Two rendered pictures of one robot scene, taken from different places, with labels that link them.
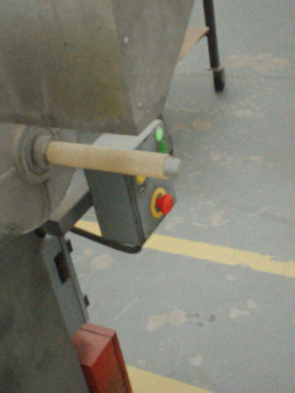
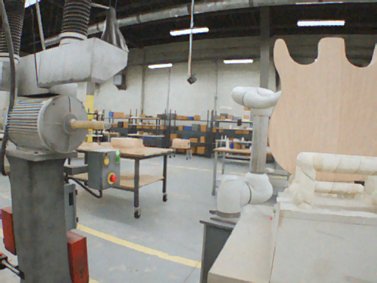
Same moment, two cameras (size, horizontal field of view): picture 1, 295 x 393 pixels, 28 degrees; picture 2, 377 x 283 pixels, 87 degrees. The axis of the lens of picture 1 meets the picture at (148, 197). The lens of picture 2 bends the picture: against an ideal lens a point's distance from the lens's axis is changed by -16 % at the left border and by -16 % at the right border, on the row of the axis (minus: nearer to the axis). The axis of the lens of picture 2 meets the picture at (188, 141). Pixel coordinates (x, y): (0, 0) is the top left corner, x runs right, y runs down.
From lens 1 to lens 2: 0.49 m
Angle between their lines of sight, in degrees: 32
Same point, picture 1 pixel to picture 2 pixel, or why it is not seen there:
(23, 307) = (49, 199)
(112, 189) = (95, 163)
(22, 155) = (64, 120)
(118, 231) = (93, 183)
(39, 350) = (51, 222)
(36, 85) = (71, 70)
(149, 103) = (98, 77)
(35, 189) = (65, 136)
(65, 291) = (69, 209)
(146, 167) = (99, 123)
